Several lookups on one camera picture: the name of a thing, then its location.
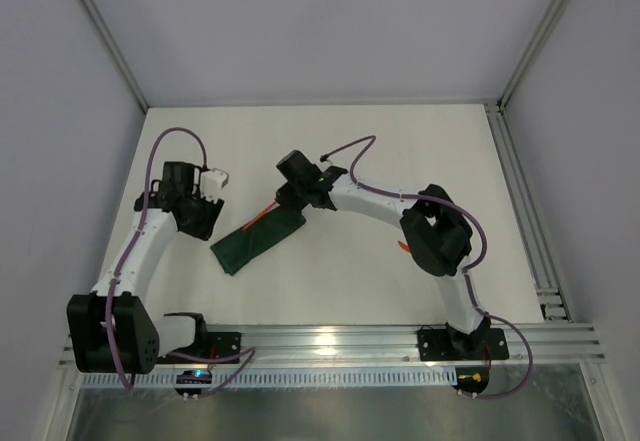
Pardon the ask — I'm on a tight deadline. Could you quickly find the orange plastic fork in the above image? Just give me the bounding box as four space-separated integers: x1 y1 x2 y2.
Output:
242 201 278 231

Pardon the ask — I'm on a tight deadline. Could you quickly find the slotted grey cable duct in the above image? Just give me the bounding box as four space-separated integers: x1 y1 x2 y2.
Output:
79 366 459 390

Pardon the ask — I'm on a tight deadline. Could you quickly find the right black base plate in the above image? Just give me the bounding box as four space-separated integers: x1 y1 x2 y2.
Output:
417 328 510 361

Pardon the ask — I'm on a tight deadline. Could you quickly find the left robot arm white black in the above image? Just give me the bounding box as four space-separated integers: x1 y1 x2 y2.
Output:
67 161 229 375

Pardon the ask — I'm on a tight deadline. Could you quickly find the aluminium corner post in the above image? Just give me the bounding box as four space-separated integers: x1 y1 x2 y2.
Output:
77 0 150 114
498 0 571 110

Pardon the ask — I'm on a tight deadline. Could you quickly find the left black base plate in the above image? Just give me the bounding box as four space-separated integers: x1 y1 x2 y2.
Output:
158 331 242 364

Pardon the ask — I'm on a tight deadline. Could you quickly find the dark green cloth napkin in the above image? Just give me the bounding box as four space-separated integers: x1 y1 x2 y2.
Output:
210 207 306 276

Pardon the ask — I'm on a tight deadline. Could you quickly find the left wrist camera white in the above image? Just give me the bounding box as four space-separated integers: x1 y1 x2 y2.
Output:
200 168 229 200

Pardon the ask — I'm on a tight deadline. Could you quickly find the left black controller board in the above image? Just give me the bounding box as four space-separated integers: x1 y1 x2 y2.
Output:
174 368 212 400

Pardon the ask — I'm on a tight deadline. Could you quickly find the orange plastic knife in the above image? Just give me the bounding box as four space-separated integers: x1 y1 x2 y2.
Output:
397 241 411 253

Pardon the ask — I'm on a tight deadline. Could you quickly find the right aluminium corner post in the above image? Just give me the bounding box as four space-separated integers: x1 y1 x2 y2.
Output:
498 0 571 110

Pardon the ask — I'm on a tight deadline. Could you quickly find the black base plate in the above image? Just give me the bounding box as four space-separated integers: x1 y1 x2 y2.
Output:
417 328 510 361
158 331 242 364

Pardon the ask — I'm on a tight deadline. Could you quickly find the aluminium front rail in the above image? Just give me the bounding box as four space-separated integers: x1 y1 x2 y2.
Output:
58 323 607 370

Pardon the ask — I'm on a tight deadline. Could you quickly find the right black controller board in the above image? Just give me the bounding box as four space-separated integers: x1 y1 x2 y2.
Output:
453 366 490 398

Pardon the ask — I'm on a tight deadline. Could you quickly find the black controller board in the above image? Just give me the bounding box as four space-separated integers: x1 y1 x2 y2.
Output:
453 366 490 398
174 368 212 400

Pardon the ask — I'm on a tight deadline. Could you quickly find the right aluminium side rail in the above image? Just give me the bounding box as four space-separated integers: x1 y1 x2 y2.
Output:
484 102 573 323

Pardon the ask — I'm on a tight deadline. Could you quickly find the left aluminium corner post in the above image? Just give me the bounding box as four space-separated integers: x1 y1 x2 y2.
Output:
77 0 150 114

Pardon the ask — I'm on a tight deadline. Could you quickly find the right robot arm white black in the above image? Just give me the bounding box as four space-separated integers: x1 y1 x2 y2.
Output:
276 150 491 359

